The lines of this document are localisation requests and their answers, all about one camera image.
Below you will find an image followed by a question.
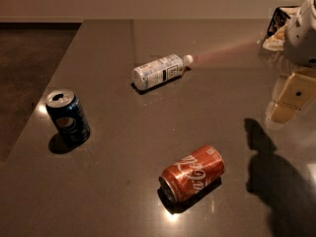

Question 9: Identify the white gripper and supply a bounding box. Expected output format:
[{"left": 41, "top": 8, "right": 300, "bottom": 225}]
[{"left": 263, "top": 0, "right": 316, "bottom": 123}]

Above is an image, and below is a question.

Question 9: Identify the red coca-cola can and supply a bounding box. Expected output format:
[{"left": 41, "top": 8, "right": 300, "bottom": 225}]
[{"left": 159, "top": 145, "right": 225, "bottom": 203}]

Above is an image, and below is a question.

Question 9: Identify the dark blue pepsi can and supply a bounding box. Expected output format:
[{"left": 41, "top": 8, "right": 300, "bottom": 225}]
[{"left": 45, "top": 89, "right": 90, "bottom": 145}]

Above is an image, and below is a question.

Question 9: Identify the black object at table edge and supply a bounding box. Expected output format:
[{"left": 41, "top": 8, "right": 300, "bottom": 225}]
[{"left": 267, "top": 6, "right": 298, "bottom": 37}]

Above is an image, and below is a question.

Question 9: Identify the clear plastic water bottle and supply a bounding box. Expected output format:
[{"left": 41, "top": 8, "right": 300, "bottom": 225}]
[{"left": 132, "top": 54, "right": 194, "bottom": 91}]

